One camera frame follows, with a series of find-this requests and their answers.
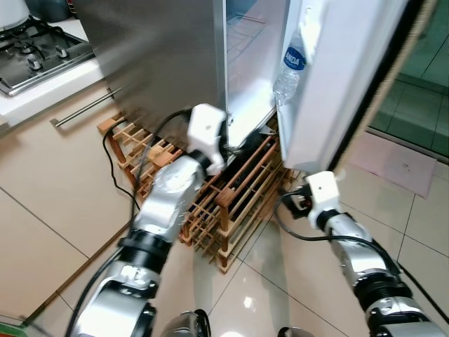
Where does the steel mini fridge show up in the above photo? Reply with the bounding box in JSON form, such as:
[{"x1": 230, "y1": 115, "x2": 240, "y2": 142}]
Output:
[{"x1": 73, "y1": 0, "x2": 288, "y2": 152}]

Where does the mini fridge door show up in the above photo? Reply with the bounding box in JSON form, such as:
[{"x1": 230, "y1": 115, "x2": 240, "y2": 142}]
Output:
[{"x1": 275, "y1": 0, "x2": 441, "y2": 176}]

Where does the wooden wine rack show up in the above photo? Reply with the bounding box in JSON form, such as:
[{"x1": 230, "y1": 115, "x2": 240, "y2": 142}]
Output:
[{"x1": 97, "y1": 111, "x2": 304, "y2": 275}]

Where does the clear water bottle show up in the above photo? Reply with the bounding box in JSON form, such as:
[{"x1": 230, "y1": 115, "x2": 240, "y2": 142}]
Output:
[{"x1": 272, "y1": 29, "x2": 311, "y2": 107}]

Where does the pink floor mat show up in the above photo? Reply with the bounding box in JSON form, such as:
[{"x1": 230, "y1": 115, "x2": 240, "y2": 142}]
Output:
[{"x1": 342, "y1": 129, "x2": 440, "y2": 200}]

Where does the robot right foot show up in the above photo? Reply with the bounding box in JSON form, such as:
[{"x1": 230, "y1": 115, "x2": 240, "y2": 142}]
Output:
[{"x1": 276, "y1": 326, "x2": 318, "y2": 337}]

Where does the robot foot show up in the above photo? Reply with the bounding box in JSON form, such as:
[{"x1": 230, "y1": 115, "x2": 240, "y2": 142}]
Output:
[
  {"x1": 159, "y1": 309, "x2": 213, "y2": 337},
  {"x1": 276, "y1": 326, "x2": 318, "y2": 337}
]

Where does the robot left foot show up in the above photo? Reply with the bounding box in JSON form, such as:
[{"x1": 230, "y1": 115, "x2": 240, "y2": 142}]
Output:
[{"x1": 159, "y1": 309, "x2": 213, "y2": 337}]

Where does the green glass door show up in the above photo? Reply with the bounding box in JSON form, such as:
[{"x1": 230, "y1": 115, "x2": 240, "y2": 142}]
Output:
[{"x1": 366, "y1": 0, "x2": 449, "y2": 159}]

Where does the beige kitchen cabinet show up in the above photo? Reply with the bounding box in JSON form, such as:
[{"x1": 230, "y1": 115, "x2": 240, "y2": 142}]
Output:
[{"x1": 0, "y1": 67, "x2": 152, "y2": 327}]

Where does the steel gas stove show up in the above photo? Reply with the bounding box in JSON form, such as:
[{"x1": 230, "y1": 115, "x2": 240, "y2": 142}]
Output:
[{"x1": 0, "y1": 17, "x2": 96, "y2": 98}]

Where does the dark round pot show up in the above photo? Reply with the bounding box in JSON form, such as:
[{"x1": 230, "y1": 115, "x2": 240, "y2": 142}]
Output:
[{"x1": 25, "y1": 0, "x2": 72, "y2": 22}]

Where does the white cooking pot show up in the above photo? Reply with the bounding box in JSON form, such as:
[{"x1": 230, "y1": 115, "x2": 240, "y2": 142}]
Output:
[{"x1": 0, "y1": 0, "x2": 32, "y2": 30}]

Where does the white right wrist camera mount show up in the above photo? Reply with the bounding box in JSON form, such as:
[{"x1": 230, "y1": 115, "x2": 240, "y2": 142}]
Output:
[{"x1": 307, "y1": 171, "x2": 343, "y2": 231}]

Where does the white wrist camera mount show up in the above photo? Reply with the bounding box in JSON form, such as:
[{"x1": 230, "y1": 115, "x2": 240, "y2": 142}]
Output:
[
  {"x1": 307, "y1": 171, "x2": 343, "y2": 231},
  {"x1": 187, "y1": 103, "x2": 229, "y2": 176}
]

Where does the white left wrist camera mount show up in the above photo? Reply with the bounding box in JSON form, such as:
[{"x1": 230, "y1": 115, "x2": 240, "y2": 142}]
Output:
[{"x1": 187, "y1": 103, "x2": 229, "y2": 176}]

